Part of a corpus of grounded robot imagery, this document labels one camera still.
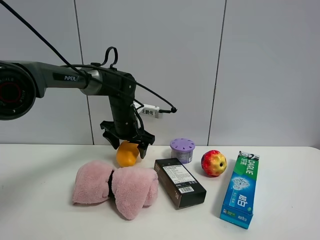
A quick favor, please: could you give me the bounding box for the orange mango toy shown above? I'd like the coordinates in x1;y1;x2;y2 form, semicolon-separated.
116;141;140;168

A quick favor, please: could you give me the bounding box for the red yellow strawberry toy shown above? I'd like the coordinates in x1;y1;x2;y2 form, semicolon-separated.
201;150;228;177

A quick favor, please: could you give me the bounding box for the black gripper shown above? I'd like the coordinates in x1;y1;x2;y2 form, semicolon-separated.
100;96;155;159

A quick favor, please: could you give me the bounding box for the green blue toothpaste box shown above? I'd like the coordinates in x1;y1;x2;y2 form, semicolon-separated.
219;151;260;229

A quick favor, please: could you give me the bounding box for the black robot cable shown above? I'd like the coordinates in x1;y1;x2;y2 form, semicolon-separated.
0;0;177;115

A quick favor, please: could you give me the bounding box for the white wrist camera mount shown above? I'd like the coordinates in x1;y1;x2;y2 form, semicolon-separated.
133;101;163;119

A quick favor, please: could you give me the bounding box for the purple lidded air freshener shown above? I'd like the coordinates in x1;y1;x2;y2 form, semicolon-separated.
170;138;196;164

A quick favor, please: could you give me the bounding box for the black rectangular box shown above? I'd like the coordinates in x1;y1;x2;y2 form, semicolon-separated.
154;158;207;209

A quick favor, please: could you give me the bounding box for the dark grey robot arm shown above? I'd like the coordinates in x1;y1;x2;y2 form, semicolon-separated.
0;61;155;158

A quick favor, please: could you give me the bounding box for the pink fluffy towel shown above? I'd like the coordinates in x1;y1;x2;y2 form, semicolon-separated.
72;160;159;220

